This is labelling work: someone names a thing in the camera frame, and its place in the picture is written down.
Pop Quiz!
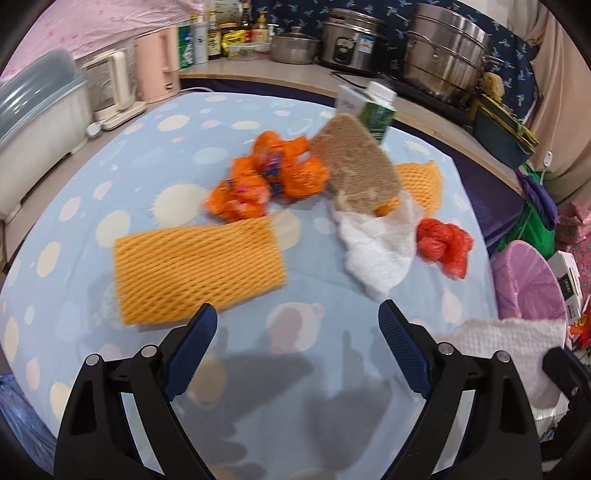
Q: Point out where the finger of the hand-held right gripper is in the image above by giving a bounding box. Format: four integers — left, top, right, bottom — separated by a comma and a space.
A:
542, 347, 591, 416

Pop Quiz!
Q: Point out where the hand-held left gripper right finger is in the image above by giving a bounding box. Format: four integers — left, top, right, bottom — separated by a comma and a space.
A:
378, 299, 542, 480

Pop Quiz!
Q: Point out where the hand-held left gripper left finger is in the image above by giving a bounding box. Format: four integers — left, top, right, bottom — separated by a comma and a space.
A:
54, 302, 219, 480

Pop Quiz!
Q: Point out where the white paper towel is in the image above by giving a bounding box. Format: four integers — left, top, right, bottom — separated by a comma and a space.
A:
438, 316, 570, 412

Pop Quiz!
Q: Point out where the pink trash bin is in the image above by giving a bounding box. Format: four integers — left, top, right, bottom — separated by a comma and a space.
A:
491, 240, 570, 324

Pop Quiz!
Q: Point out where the orange plastic bag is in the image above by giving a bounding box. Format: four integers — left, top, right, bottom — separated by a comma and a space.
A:
205, 131, 331, 223

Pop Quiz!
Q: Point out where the green white milk carton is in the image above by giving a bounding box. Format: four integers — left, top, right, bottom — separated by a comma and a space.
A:
336, 82, 398, 146

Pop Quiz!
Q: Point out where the large orange foam net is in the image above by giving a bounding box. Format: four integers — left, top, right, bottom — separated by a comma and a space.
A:
114, 216, 288, 326

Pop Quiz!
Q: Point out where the white cardboard box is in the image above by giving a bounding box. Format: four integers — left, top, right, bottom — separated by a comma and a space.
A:
549, 250, 584, 325

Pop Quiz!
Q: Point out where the crumpled white tissue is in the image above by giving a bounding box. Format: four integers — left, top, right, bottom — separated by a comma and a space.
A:
329, 191, 424, 300

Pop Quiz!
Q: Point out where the red plastic bag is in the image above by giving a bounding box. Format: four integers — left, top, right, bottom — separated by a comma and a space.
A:
416, 218, 475, 279

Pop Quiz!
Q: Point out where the small orange foam net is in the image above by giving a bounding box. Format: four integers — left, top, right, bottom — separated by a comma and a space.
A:
375, 160, 444, 217

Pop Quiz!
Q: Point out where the purple green bag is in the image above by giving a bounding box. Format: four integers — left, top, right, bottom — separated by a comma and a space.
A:
514, 166, 560, 260

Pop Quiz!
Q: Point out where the brown sponge pad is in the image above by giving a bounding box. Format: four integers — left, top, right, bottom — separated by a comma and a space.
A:
308, 114, 403, 214

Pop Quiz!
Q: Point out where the blue dotted tablecloth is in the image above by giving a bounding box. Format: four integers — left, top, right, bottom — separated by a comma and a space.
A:
0, 90, 502, 480

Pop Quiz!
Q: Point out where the dark green basin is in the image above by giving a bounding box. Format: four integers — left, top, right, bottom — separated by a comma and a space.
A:
473, 96, 539, 169

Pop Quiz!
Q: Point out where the white power strip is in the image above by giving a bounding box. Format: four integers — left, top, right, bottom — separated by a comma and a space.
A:
102, 102, 147, 131

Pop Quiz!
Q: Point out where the black induction cooker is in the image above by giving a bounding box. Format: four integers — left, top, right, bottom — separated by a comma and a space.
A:
382, 75, 477, 124

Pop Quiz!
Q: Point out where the white dish rack box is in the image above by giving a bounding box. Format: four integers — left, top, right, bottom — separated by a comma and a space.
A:
0, 48, 93, 223

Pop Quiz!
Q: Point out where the yellow scrubber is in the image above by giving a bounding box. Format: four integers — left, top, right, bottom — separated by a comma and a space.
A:
480, 71, 507, 99

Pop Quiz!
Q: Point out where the white glass kettle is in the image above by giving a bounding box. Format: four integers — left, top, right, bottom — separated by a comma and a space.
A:
82, 50, 136, 117

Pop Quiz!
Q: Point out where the pink electric kettle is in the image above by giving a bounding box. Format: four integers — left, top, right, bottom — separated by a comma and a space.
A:
134, 25, 182, 104

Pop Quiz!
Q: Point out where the large steel steamer pot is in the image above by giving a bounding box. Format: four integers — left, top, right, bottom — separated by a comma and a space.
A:
402, 4, 505, 108

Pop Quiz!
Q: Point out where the green label can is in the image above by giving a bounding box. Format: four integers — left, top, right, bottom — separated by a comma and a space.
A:
178, 21, 196, 71

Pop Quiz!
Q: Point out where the clear glass container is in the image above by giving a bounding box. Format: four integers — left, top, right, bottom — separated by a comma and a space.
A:
228, 41, 273, 61

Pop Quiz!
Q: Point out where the white bottle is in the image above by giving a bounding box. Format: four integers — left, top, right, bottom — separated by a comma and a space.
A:
193, 16, 210, 65

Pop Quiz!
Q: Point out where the steel rice cooker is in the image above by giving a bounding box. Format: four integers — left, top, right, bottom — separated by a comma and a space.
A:
320, 8, 389, 77

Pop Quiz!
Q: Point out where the yellow packet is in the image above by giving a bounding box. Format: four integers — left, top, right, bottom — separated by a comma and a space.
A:
221, 28, 246, 58

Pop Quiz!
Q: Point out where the dark sauce bottle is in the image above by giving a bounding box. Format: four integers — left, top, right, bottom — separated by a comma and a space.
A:
208, 11, 223, 61

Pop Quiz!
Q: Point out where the small steel pot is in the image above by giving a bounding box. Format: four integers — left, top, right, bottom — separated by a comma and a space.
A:
270, 26, 322, 65

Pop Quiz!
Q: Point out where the yellow oil bottle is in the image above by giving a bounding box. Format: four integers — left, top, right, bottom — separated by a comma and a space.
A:
253, 11, 271, 43

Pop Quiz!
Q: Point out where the dark slim bottle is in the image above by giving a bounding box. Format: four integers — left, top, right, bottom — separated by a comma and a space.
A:
240, 2, 254, 43

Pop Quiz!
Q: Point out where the pink cloth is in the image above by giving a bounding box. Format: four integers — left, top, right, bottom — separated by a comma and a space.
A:
0, 0, 205, 77

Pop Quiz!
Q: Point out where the blue patterned cloth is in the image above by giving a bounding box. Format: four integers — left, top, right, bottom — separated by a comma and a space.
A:
267, 0, 537, 95

